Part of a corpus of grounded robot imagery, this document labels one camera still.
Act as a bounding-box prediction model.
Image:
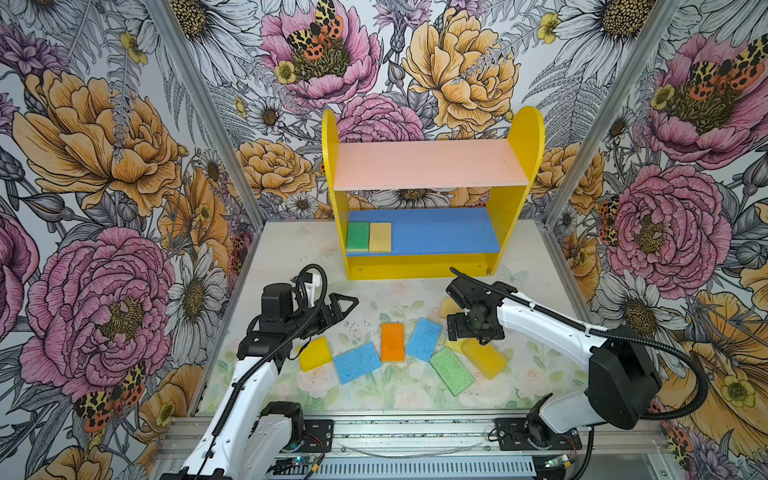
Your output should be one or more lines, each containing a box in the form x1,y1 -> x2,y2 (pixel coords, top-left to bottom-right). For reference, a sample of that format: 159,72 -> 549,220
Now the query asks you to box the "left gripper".
286,293 -> 359,339

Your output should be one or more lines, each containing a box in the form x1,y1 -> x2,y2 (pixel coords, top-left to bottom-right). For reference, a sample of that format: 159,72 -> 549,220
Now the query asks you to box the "light yellow sponge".
439,297 -> 463,319

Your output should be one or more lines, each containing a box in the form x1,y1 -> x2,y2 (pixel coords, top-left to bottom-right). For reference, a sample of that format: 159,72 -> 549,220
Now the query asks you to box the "golden yellow sponge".
461,339 -> 508,380

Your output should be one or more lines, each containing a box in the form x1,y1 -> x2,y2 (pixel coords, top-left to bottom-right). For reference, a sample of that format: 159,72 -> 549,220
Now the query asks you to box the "dark green scrub sponge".
345,221 -> 370,253

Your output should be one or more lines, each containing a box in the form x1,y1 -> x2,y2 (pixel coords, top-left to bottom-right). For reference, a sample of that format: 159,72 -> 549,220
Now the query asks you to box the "pale yellow sponge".
368,222 -> 392,253

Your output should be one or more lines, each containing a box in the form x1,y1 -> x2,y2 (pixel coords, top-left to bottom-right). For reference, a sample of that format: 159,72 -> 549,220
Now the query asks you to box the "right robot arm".
446,274 -> 662,449

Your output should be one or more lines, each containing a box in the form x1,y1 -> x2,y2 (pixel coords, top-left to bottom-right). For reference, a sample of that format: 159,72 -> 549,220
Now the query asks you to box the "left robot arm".
161,283 -> 359,479

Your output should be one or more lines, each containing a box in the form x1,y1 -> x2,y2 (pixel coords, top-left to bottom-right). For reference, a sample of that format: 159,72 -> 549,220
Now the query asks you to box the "yellow shelf unit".
322,106 -> 545,281

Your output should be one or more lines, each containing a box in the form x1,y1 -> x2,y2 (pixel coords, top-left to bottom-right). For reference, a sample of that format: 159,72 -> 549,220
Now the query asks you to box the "lime yellow sponge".
445,339 -> 467,354

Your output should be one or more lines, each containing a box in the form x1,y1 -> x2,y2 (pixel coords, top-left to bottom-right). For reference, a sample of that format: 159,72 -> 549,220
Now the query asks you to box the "bright yellow square sponge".
298,337 -> 333,372

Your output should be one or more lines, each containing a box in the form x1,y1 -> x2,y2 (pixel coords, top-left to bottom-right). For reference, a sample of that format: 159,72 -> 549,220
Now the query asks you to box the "blue sponge upper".
405,318 -> 442,362

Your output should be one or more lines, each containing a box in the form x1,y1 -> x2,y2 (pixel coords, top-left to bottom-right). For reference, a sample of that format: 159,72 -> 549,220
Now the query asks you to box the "blue sponge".
333,343 -> 382,385
405,318 -> 442,362

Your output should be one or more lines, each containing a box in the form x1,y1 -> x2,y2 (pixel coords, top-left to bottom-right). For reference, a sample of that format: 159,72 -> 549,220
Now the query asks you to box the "blue sponge lower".
333,343 -> 382,385

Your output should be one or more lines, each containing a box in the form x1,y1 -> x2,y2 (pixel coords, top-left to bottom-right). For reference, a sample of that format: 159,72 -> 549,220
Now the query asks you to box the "light green sponge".
429,348 -> 474,396

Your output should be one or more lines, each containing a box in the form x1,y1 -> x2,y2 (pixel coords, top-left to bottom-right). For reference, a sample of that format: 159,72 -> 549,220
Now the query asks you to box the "orange sponge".
381,322 -> 405,363

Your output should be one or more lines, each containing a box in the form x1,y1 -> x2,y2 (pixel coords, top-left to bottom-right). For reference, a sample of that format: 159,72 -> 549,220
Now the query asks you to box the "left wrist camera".
259,283 -> 293,332

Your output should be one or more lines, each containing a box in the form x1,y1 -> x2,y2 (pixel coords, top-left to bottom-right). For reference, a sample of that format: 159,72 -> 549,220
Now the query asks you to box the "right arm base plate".
487,417 -> 582,451

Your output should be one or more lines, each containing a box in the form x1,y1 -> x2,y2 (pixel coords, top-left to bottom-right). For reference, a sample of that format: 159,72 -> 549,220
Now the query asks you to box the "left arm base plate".
282,419 -> 335,454

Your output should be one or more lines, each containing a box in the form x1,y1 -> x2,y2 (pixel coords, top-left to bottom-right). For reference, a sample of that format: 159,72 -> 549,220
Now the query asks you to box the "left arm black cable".
191,263 -> 329,480

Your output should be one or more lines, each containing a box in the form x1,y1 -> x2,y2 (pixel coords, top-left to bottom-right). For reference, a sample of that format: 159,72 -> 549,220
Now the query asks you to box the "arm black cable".
449,267 -> 710,421
191,263 -> 329,480

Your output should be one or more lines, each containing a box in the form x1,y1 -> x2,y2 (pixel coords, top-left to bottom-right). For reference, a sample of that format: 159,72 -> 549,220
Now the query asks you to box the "aluminium front rail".
153,411 -> 684,479

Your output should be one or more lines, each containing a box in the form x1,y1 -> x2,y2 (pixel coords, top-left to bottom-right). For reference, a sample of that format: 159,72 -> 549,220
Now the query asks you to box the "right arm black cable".
449,267 -> 710,421

